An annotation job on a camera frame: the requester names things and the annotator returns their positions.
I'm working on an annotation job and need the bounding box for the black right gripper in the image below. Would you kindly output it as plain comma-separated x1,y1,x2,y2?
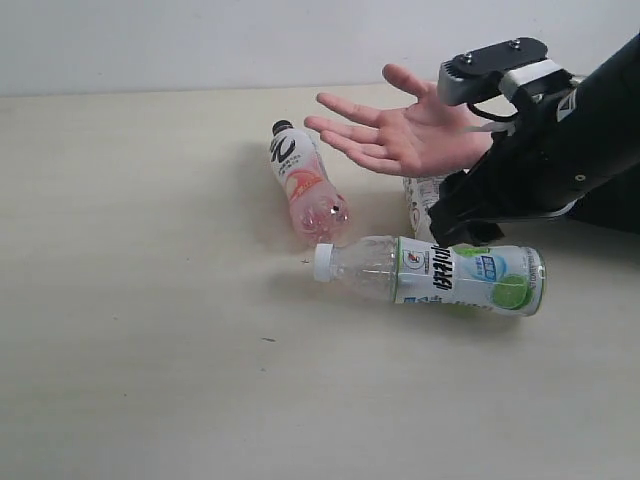
429,37,639,247

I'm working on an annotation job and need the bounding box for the white nutrition label bottle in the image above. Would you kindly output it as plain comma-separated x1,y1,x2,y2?
403,175,446,241

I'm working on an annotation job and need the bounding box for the lime label clear bottle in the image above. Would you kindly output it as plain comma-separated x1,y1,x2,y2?
313,236,546,317

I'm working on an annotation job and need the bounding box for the black sleeved forearm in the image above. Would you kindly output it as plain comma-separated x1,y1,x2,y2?
568,197,639,234

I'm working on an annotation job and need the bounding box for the pink peach drink bottle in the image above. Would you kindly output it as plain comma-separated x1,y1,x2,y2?
269,120,350,246

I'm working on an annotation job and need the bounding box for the open bare human hand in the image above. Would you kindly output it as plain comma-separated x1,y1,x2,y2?
304,64,492,177

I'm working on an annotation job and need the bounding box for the black camera cable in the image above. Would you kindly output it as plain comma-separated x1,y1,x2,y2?
466,97,521,124

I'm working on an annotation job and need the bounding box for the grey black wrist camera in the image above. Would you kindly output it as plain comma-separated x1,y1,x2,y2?
437,37,573,106

